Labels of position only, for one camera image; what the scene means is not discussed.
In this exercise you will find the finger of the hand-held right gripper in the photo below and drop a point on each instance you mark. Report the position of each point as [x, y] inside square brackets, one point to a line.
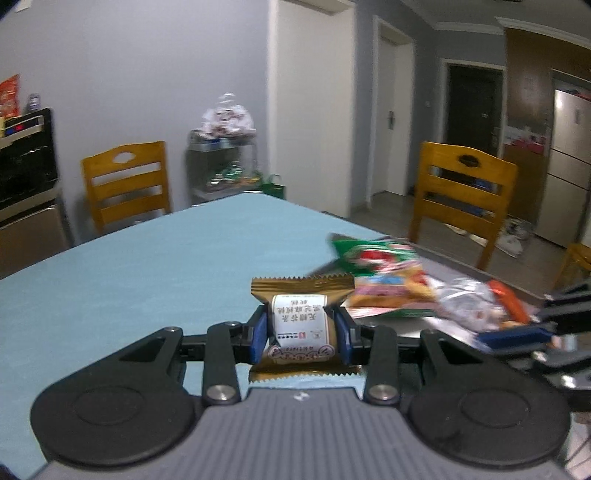
[512, 340]

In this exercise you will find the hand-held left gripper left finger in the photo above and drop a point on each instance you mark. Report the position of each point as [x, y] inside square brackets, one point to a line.
[258, 337]

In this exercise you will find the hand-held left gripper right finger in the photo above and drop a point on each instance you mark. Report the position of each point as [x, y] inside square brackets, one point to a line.
[344, 337]

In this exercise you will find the orange snack packet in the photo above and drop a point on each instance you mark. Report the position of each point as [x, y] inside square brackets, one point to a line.
[510, 300]

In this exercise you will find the brown pastry packet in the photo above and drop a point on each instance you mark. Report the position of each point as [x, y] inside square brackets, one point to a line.
[300, 323]

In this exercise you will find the clear nut packet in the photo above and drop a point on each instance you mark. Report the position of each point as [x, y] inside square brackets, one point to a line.
[466, 304]

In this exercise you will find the grey cardboard box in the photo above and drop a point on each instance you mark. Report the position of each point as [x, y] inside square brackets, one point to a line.
[406, 325]

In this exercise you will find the green prawn cracker packet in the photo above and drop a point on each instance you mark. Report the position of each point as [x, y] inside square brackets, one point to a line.
[383, 263]

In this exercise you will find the yellow wooden stool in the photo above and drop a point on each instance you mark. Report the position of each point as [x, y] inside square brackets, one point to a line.
[577, 258]

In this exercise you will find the white plastic bag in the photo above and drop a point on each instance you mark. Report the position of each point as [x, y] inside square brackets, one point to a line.
[512, 236]
[228, 120]

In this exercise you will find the green tote bag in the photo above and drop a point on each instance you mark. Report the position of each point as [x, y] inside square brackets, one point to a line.
[272, 187]

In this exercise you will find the silver refrigerator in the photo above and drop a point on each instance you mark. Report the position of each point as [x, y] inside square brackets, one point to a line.
[570, 161]

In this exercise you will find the green wrapped candy pile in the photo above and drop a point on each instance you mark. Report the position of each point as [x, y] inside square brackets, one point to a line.
[231, 177]

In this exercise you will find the grey shelf trolley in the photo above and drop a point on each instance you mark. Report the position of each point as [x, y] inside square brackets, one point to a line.
[198, 166]

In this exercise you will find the wooden chair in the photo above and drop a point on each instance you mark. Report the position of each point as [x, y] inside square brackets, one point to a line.
[99, 166]
[438, 161]

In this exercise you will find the dark entrance door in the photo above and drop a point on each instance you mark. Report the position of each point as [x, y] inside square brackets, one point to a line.
[473, 110]

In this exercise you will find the white door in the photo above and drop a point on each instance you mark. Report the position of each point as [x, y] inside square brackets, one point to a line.
[388, 115]

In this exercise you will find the brown wooden cabinet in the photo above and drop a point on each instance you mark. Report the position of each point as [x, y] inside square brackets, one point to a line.
[526, 83]

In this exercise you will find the beige dispenser cabinet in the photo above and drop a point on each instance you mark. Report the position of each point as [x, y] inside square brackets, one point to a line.
[27, 235]

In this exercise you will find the small grey gadget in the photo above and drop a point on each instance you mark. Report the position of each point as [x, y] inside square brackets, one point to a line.
[33, 103]

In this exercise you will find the red snack bag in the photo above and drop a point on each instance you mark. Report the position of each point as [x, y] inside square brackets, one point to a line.
[9, 97]

